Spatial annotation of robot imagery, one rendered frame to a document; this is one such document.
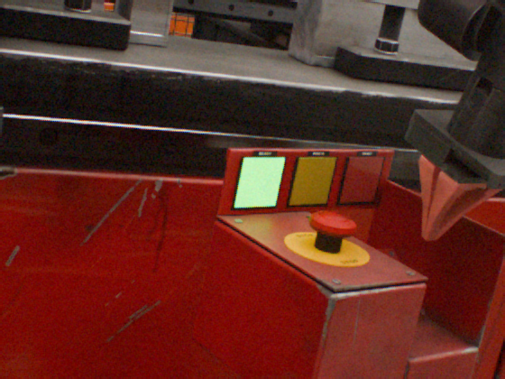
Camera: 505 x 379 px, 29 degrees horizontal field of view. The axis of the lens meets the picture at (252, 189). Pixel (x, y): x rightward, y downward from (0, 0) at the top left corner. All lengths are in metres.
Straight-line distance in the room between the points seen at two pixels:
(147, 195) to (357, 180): 0.21
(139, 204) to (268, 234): 0.20
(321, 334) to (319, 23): 0.48
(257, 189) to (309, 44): 0.33
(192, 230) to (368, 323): 0.29
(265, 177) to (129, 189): 0.17
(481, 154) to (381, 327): 0.16
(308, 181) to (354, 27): 0.32
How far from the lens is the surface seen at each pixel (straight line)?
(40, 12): 0.97
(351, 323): 0.76
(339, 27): 1.15
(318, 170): 0.89
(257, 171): 0.85
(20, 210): 0.95
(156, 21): 1.06
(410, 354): 0.85
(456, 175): 0.80
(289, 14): 1.40
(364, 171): 0.93
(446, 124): 0.83
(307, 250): 0.80
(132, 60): 0.95
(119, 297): 1.01
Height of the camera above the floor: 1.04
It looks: 16 degrees down
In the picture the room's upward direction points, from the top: 11 degrees clockwise
